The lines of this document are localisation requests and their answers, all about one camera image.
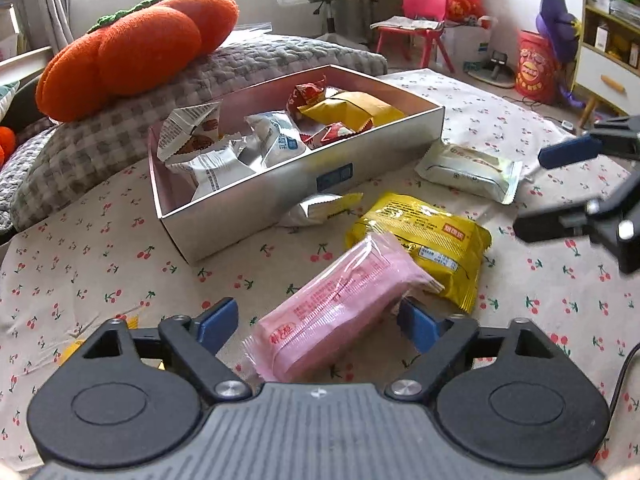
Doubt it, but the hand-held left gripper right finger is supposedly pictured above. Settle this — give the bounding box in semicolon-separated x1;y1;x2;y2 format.
385;297;573;403

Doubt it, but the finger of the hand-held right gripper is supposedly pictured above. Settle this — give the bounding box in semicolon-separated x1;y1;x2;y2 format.
513;167;640;246
538;115;640;170

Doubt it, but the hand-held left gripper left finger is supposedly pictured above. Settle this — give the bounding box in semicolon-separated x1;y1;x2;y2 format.
80;296;253;403

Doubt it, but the pink snack packet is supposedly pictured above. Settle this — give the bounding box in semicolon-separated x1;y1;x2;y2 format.
242;232;446;383

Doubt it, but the silver cardboard box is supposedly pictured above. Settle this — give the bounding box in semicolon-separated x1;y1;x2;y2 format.
147;64;446;265

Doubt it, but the blue white snack packet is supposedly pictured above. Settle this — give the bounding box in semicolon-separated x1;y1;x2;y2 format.
237;110;311;171

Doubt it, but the silver grey snack packet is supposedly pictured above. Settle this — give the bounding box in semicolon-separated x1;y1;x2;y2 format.
157;101;223;161

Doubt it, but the red white snack packet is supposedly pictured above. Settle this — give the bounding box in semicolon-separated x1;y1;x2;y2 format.
300;122;357;150

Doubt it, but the small red snack packet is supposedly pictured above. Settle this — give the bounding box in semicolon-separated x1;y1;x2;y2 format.
286;81;328;116

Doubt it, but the large yellow snack packet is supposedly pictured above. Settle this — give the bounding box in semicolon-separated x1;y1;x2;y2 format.
345;191;493;313

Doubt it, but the red printed bucket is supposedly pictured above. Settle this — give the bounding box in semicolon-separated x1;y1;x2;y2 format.
515;30;561;106

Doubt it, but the white wooden shelf cabinet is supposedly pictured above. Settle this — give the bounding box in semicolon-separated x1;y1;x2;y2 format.
570;0;640;131

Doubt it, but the pale green snack packet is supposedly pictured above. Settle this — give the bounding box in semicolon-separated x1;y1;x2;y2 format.
414;140;523;205

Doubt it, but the purple fan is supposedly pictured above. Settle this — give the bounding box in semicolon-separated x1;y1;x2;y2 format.
536;0;585;106

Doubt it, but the cherry print sheet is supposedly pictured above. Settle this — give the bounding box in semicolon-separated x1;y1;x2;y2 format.
0;67;640;471

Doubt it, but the orange snack packet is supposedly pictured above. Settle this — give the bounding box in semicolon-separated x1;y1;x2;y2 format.
57;339;90;365

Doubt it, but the white carton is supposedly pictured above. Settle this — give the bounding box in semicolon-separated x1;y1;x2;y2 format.
442;22;493;73

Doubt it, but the yellow foil snack packet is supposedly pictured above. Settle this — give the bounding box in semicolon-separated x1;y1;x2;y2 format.
277;192;364;228

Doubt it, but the red gift bag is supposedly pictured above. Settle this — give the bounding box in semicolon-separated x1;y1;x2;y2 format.
445;0;486;26

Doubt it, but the folded newspaper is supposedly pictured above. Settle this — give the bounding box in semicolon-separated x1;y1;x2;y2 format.
371;16;445;32

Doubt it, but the pink red child chair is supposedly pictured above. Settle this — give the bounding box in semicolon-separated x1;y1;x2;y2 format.
375;0;456;73

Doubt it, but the grey checkered pillow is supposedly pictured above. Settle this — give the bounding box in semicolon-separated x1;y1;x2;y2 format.
0;34;388;233

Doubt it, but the yellow puffed snack packet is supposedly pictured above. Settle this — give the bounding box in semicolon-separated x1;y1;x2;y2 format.
297;91;407;128

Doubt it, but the small orange cushion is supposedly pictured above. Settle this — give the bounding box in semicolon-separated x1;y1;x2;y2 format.
0;127;16;166

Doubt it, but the orange pumpkin cushion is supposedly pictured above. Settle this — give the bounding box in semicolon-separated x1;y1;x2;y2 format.
36;0;240;123

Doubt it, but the teal leaf print cushion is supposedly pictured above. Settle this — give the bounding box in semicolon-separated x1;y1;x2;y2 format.
0;80;21;116

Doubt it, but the grey curtain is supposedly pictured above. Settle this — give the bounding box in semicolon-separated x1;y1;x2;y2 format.
10;0;76;51

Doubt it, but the black cable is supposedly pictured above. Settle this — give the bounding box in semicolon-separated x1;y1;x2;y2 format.
607;342;640;411

